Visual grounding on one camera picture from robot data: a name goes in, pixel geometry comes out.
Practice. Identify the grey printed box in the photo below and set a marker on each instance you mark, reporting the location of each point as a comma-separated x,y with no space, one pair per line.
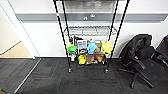
81,44

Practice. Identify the blue toy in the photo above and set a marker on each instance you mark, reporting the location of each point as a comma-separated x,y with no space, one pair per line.
92,47

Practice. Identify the small yellow toy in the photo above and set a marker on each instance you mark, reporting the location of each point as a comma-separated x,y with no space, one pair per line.
82,59

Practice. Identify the white bottle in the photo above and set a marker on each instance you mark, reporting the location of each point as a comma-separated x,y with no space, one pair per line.
72,57

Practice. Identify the large yellow toy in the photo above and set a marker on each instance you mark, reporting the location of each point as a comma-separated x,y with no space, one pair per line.
107,48

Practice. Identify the black office chair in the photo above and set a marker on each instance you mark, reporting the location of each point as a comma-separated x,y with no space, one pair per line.
140,55

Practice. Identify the wall sockets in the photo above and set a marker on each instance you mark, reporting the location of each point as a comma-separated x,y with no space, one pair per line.
89,16

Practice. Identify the long grey wall band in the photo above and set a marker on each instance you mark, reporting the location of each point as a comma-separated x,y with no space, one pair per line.
36,17

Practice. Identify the white door frame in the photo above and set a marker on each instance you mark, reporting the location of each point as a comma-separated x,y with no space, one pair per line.
23,33

